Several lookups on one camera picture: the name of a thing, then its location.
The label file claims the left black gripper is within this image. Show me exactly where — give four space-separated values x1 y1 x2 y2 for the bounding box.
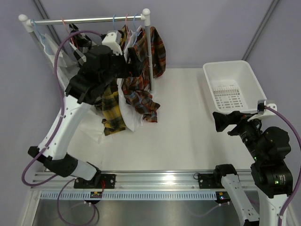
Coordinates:
100 47 143 86

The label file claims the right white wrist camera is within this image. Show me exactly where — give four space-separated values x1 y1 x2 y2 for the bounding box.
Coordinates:
247 99 277 122

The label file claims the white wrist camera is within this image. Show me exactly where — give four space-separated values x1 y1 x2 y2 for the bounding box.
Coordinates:
102 30 123 55
247 99 277 122

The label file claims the black white checkered shirt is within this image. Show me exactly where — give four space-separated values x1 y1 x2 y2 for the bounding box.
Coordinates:
69 33 96 67

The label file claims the white slotted cable duct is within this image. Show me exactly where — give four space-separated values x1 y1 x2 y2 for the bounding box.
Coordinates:
40 191 217 201

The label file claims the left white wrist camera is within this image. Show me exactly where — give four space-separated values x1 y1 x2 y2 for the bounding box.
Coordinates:
102 30 123 55

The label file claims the pink hanger of checkered shirt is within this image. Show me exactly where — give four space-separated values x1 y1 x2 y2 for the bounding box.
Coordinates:
61 17 79 49

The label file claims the white plastic basket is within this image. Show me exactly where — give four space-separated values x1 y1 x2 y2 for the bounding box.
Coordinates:
202 60 266 114

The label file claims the blue hanger far left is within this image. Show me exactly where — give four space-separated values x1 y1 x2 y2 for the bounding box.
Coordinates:
32 18 51 56

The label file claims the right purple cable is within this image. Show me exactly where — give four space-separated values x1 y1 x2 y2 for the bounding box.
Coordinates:
264 105 301 226

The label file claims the pink hanger of white shirt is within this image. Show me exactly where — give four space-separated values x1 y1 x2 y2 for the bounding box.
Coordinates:
125 14 129 34

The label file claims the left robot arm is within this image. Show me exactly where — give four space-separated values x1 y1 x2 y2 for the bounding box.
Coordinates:
28 45 143 188

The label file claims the yellow black plaid shirt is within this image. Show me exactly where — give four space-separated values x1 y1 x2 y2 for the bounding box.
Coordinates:
94 24 129 137

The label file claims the aluminium mounting rail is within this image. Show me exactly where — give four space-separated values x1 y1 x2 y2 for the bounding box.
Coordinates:
30 170 256 191

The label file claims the light blue wire hanger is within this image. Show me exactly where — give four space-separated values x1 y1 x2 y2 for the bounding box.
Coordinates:
133 14 139 34

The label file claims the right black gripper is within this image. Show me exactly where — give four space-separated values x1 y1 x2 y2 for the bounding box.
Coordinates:
213 110 265 161

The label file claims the red brown plaid shirt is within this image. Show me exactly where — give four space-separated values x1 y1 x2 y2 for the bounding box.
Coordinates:
122 26 166 122

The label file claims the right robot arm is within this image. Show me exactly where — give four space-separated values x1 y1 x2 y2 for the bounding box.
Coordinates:
213 111 296 226

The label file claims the metal clothes rack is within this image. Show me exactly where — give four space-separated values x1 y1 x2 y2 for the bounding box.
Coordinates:
18 8 155 93

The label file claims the white shirt on pink hanger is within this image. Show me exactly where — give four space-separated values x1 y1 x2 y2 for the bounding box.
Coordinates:
117 26 143 132

